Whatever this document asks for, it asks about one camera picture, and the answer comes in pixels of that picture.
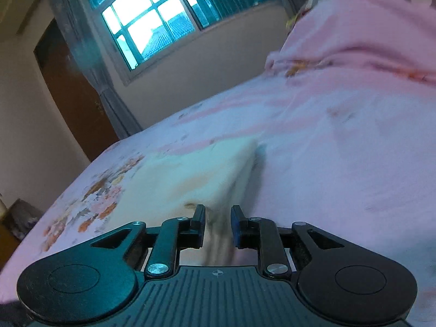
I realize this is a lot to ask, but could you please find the cream knitted small garment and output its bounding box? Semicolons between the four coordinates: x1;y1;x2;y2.
131;135;264;268

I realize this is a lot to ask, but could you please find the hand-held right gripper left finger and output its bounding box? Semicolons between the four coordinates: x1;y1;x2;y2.
90;204;207;279

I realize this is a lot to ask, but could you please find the pink floral bed sheet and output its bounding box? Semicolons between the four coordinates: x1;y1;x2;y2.
0;73;436;327

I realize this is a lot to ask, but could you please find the dark cloth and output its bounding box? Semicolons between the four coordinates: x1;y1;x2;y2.
0;198;44;243

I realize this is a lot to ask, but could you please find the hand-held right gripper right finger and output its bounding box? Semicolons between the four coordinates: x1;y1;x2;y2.
231;205;345;277

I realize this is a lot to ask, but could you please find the pink blanket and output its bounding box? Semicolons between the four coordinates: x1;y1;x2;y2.
265;0;436;83

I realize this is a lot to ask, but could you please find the window with teal frame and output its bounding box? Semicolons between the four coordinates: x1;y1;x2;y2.
81;0;284;86

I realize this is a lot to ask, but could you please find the brown wooden door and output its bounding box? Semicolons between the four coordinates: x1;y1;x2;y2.
33;18;120;163

